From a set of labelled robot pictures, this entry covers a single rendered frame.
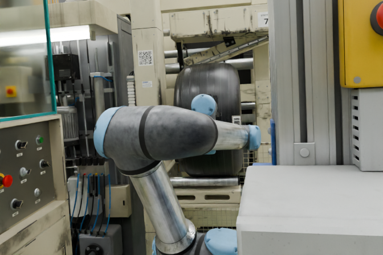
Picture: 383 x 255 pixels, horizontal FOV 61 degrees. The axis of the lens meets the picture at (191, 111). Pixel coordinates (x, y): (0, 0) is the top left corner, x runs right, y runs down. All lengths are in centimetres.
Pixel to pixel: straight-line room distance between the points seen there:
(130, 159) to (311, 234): 49
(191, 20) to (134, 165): 130
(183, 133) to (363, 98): 34
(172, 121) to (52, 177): 96
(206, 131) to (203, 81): 81
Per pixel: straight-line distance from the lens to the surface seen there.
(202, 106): 102
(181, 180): 159
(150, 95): 164
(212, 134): 69
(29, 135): 139
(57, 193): 155
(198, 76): 149
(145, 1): 170
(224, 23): 188
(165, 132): 63
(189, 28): 189
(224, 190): 157
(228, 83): 145
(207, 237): 92
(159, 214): 84
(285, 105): 46
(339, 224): 29
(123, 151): 70
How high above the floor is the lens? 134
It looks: 4 degrees down
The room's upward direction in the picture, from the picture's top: 3 degrees counter-clockwise
